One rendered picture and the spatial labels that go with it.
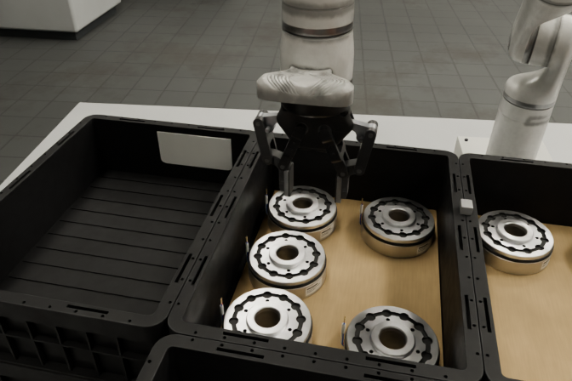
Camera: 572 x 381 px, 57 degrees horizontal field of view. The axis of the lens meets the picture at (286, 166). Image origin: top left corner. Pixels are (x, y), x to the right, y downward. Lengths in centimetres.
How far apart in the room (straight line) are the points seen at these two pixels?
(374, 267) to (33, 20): 383
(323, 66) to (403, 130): 84
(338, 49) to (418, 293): 35
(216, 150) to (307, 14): 41
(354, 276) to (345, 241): 7
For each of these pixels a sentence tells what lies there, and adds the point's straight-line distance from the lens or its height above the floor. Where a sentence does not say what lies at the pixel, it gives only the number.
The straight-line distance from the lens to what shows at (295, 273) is 68.
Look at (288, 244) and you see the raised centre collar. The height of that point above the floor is 87.
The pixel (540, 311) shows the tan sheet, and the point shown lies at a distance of 75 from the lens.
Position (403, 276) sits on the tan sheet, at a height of 83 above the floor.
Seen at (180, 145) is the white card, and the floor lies 90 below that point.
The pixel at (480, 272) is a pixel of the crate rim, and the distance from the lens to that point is 62.
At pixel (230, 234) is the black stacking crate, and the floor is 91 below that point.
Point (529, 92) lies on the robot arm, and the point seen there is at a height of 94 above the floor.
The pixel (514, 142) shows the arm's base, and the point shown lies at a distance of 108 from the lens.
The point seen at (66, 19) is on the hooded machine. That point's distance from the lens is 420.
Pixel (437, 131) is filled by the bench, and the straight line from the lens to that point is 136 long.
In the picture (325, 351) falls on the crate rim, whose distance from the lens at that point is 51.
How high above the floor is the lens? 134
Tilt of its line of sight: 33 degrees down
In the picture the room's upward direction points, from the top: straight up
